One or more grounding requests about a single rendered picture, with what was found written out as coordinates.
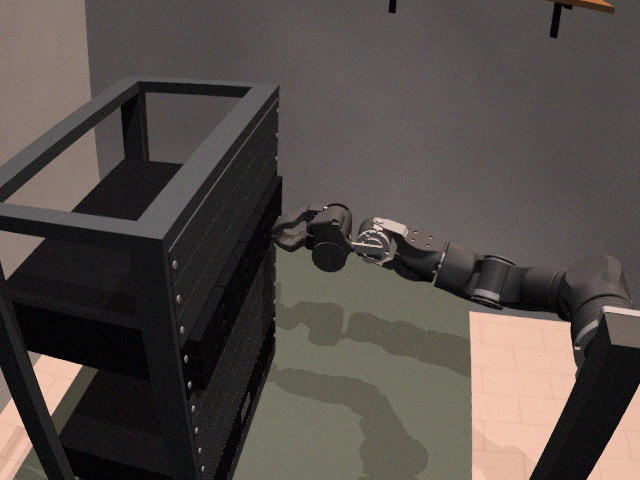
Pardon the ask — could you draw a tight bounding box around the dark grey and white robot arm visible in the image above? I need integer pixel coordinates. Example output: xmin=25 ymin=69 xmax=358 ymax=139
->
xmin=356 ymin=217 xmax=640 ymax=380

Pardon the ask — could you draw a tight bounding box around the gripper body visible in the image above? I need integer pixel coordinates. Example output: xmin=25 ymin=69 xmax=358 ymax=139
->
xmin=306 ymin=203 xmax=383 ymax=272

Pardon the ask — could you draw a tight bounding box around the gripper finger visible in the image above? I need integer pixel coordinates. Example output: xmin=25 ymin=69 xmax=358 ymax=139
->
xmin=271 ymin=229 xmax=315 ymax=252
xmin=271 ymin=203 xmax=328 ymax=236

